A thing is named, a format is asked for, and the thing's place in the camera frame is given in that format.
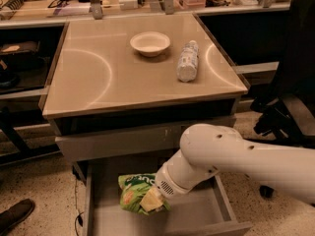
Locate grey top drawer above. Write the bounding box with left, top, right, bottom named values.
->
left=56, top=116, right=235, bottom=162

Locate black coiled spring tool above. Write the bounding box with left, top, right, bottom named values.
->
left=1, top=0, right=24, bottom=14

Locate green rice chip bag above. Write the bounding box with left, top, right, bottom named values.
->
left=118, top=173, right=170, bottom=215

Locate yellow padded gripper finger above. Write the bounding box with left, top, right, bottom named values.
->
left=140, top=186, right=164, bottom=212

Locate dark shoe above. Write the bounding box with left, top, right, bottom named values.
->
left=0, top=199, right=35, bottom=236

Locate open middle drawer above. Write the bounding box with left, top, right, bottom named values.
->
left=83, top=150, right=252, bottom=236

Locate white paper bowl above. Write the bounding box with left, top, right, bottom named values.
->
left=130, top=31, right=170, bottom=57

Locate black office chair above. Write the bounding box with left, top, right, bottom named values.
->
left=241, top=0, right=315, bottom=206

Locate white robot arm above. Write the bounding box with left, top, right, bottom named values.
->
left=140, top=124, right=315, bottom=211

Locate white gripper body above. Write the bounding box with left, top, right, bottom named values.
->
left=155, top=167, right=189, bottom=199

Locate grey drawer cabinet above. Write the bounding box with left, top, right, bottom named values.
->
left=37, top=12, right=253, bottom=236

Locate black floor cable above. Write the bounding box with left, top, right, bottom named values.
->
left=71, top=165, right=85, bottom=236

